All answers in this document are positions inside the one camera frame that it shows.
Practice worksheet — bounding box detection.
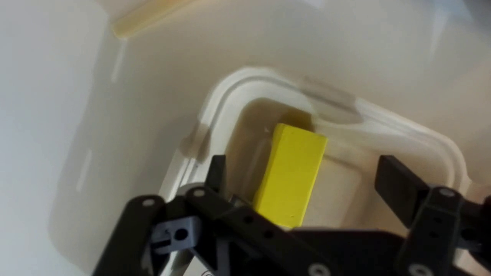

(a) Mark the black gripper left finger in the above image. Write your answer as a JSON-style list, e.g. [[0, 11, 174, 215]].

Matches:
[[91, 154, 335, 276]]

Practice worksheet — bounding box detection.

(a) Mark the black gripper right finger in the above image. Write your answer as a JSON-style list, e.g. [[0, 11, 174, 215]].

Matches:
[[375, 154, 491, 276]]

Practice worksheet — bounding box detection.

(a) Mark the yellow rectangular block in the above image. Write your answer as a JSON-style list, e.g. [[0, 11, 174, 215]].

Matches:
[[252, 122, 331, 232]]

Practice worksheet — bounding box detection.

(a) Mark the white clamshell lunch box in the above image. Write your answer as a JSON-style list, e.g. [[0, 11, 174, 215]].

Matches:
[[159, 67, 473, 276]]

